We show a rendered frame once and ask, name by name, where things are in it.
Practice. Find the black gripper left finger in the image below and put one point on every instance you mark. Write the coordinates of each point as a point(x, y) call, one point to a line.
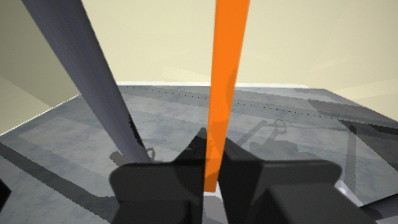
point(183, 178)

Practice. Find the white hoop with orange handle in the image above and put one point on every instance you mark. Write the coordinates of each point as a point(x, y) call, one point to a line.
point(230, 23)

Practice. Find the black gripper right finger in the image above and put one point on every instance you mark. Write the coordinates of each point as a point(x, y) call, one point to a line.
point(244, 177)

